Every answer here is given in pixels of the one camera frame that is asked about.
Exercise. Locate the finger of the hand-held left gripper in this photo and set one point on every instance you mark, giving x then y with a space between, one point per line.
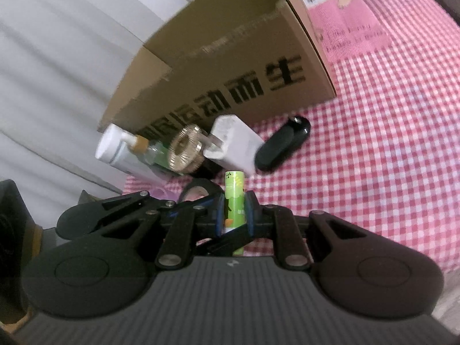
158 201

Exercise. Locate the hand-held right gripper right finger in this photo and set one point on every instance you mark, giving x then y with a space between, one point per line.
250 214

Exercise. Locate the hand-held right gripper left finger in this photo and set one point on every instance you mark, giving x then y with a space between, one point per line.
220 214

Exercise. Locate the green lip balm tube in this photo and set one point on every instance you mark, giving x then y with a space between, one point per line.
234 201

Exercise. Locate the green glass dropper bottle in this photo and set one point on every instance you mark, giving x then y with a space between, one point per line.
156 152

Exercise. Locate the white lid pill bottle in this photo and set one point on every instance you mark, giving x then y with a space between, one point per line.
115 149

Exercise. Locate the white charger plug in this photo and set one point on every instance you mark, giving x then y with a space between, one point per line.
235 143

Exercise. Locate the black oval key fob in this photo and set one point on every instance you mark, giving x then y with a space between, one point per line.
282 143

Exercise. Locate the brown cardboard box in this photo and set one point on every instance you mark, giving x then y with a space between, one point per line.
230 50

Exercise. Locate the pink round plastic piece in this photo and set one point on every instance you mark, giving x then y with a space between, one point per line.
160 189

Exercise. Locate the pink checkered cloth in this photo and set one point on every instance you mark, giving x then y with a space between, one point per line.
377 133

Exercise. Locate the white curtain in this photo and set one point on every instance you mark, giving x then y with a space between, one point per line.
54 61

